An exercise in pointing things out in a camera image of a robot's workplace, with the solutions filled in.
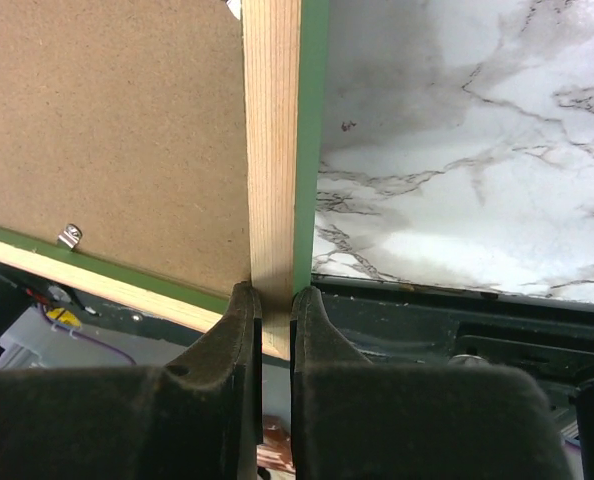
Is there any wooden picture frame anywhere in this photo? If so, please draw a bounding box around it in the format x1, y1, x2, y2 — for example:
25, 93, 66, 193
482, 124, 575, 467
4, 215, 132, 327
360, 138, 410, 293
0, 1, 313, 359

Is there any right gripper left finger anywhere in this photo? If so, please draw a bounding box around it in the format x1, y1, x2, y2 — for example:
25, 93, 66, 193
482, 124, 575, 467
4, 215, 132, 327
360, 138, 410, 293
0, 282, 263, 479

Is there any brown frame backing board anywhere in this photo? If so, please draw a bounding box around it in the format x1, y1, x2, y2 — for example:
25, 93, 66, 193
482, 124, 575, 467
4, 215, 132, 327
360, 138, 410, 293
0, 1, 249, 295

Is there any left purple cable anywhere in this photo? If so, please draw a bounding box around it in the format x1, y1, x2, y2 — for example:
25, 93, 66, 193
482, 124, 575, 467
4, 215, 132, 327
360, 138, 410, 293
41, 309, 138, 366

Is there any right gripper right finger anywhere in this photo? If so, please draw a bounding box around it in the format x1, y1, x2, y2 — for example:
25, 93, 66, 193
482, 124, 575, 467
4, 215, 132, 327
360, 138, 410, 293
290, 287, 571, 479

